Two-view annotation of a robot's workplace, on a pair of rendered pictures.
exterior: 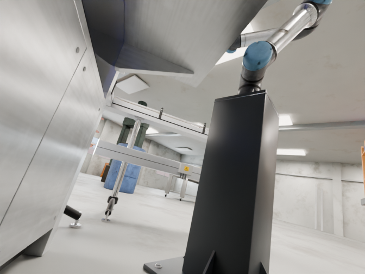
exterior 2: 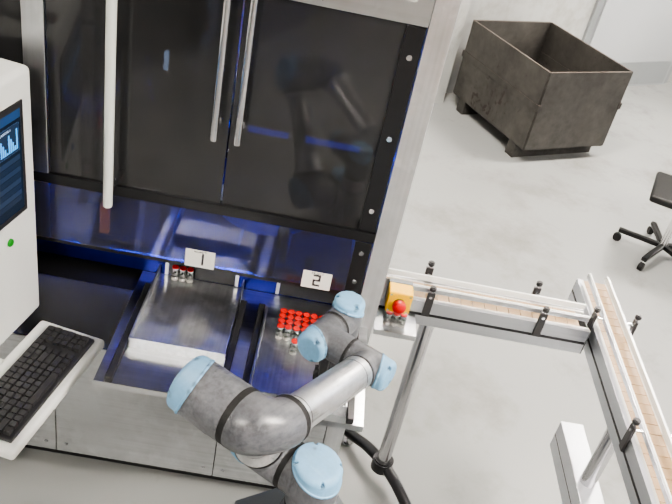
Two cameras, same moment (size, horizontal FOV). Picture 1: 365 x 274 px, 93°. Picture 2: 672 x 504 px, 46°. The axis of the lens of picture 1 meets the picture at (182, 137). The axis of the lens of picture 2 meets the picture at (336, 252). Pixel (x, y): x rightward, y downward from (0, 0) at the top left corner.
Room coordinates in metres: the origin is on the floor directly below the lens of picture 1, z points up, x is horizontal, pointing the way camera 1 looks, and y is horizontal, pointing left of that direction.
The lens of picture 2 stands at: (0.96, -1.45, 2.36)
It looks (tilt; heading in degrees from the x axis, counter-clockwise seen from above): 34 degrees down; 101
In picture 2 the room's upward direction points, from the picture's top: 13 degrees clockwise
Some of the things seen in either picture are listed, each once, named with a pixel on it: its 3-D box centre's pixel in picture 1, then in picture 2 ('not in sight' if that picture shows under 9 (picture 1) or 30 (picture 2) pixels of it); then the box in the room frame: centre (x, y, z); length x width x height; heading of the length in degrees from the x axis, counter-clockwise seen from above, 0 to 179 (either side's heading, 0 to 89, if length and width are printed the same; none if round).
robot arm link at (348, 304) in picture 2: not in sight; (345, 317); (0.73, -0.03, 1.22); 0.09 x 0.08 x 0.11; 74
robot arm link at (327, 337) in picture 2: not in sight; (328, 341); (0.72, -0.13, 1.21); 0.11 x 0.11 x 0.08; 74
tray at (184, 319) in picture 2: not in sight; (190, 311); (0.26, 0.15, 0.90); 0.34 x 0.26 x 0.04; 105
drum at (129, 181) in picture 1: (125, 168); not in sight; (4.00, 1.08, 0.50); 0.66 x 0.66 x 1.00
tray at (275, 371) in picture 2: not in sight; (303, 358); (0.62, 0.13, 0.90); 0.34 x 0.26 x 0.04; 105
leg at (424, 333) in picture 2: not in sight; (403, 398); (0.89, 0.59, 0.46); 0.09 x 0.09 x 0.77; 15
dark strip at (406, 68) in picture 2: not in sight; (380, 173); (0.67, 0.36, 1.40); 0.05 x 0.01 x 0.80; 15
